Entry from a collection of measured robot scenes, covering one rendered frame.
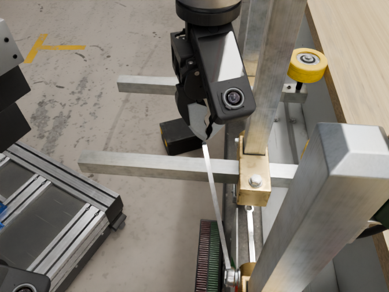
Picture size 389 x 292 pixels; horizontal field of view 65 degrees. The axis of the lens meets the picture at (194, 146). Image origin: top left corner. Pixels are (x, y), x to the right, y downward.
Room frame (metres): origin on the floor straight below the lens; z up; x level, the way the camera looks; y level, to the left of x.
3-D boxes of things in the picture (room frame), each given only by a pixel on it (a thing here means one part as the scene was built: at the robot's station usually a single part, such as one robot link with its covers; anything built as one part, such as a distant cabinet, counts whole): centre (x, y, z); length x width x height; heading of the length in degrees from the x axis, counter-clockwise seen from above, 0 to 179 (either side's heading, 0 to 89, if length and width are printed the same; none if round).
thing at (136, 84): (0.56, -0.04, 0.81); 0.43 x 0.03 x 0.04; 85
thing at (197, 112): (0.33, 0.00, 0.96); 0.06 x 0.03 x 0.09; 15
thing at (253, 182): (0.27, -0.10, 0.87); 0.02 x 0.02 x 0.01
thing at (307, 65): (0.55, -0.23, 0.85); 0.08 x 0.08 x 0.11
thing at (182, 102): (0.31, 0.00, 1.00); 0.05 x 0.02 x 0.09; 105
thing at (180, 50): (0.34, -0.01, 1.06); 0.09 x 0.08 x 0.12; 15
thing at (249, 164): (0.32, -0.10, 0.84); 0.13 x 0.06 x 0.05; 175
